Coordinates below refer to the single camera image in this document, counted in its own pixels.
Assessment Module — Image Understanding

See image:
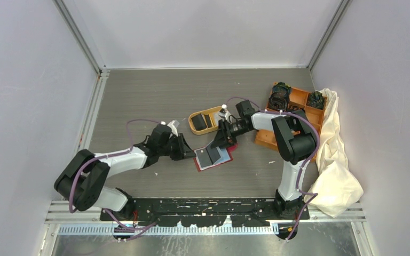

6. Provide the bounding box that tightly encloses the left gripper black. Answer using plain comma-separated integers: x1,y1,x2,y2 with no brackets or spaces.
159,133,196,161

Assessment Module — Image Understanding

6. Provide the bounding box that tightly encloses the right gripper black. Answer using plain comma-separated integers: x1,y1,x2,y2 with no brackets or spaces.
211,119,251,151

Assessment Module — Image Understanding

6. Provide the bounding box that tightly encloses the black credit card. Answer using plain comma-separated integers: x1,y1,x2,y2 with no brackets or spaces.
195,149,212,169

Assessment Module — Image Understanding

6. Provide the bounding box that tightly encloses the red card holder wallet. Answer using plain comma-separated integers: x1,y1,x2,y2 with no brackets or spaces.
193,143,238,172

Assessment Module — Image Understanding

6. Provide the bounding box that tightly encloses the orange oval card tray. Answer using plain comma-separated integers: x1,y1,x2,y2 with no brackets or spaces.
188,105,222,135

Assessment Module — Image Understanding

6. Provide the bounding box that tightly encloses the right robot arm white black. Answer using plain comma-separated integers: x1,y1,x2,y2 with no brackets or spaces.
210,99,319,219

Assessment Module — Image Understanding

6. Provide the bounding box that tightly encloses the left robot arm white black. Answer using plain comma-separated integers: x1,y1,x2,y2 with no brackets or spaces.
53,123,196,220

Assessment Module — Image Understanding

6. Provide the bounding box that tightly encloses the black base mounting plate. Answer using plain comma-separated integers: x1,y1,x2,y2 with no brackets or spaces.
100,197,309,228

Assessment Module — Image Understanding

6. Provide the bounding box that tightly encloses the rolled black belt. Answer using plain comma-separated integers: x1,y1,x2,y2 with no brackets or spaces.
268,92,290,111

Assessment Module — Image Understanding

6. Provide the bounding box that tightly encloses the rolled dark patterned belt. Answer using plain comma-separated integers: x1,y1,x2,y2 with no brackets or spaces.
271,82,292,95

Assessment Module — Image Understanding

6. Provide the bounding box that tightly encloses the orange compartment organizer tray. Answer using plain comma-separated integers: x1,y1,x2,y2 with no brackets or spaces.
255,84,328,162

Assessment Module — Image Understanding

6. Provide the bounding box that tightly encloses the rolled green dark belt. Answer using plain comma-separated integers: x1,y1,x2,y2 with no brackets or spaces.
306,91,326,110

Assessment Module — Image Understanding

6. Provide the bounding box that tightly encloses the cream cloth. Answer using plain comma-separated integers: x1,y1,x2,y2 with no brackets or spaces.
309,88,364,218

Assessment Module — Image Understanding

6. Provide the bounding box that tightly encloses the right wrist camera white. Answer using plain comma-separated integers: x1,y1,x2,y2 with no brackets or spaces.
218,104,231,121

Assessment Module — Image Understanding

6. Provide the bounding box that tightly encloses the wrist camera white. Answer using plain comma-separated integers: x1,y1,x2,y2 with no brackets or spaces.
218,104,231,121
160,120,180,136

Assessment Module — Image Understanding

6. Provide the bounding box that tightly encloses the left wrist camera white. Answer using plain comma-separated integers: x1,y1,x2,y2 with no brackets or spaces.
160,120,180,136

